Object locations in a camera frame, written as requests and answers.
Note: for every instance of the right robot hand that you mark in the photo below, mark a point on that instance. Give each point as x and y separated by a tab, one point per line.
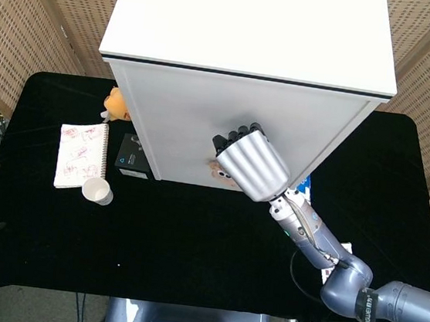
255	165

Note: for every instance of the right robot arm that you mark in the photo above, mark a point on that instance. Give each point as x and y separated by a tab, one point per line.
311	234

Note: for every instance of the white cabinet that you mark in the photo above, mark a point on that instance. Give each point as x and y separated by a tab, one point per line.
229	34

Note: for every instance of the blue and white package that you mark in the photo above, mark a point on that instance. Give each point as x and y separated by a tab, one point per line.
304	187

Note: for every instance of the black tablecloth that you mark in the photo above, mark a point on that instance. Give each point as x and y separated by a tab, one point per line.
175	234

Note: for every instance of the white box with picture grid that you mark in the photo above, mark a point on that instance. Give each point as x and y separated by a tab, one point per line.
346	248

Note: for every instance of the black product box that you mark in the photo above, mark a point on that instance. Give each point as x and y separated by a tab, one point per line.
131	159

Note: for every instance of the spiral notebook with red drawings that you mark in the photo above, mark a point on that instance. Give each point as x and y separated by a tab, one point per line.
81	155

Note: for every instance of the white paper cup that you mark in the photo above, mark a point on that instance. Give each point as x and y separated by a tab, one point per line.
97	191

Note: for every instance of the orange plush toy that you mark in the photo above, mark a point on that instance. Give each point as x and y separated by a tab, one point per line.
115	105

